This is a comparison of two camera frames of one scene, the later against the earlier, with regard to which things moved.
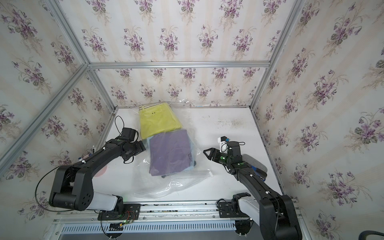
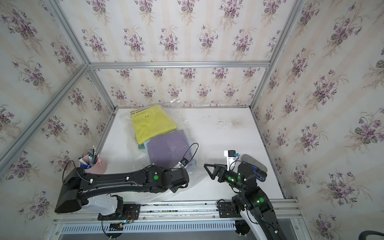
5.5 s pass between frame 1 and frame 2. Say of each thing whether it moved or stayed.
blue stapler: stayed
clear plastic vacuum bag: moved
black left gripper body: moved
